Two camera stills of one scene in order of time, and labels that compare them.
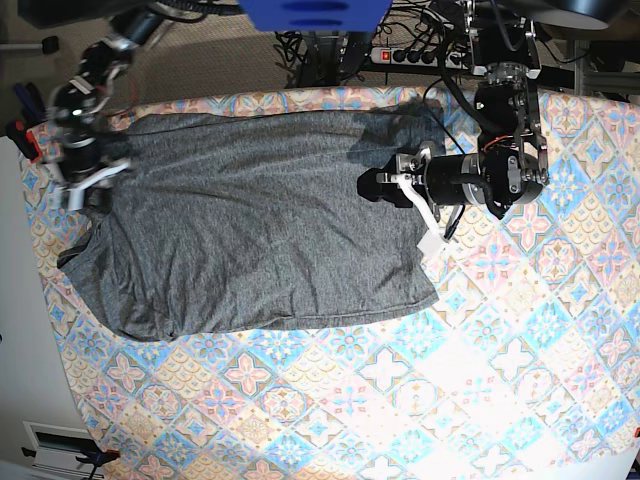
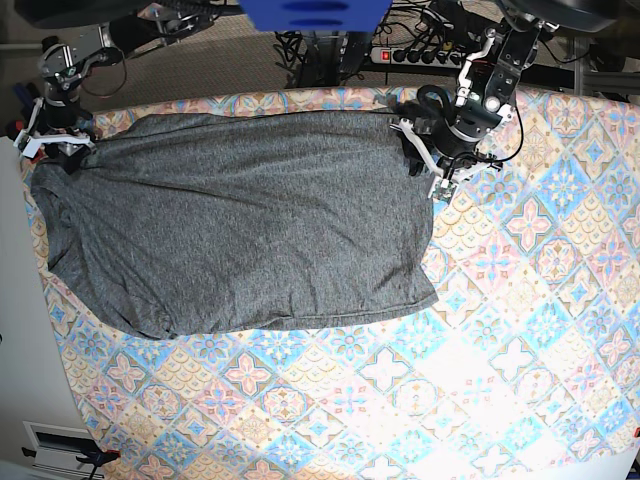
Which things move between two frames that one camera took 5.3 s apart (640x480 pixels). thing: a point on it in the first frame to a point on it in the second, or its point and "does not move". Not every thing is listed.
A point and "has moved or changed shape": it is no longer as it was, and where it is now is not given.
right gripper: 449,180 to 446,140
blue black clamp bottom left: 102,456 does not move
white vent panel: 57,448 does not move
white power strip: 451,59 does not move
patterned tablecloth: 527,366 does not move
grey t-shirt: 248,218 has moved or changed shape
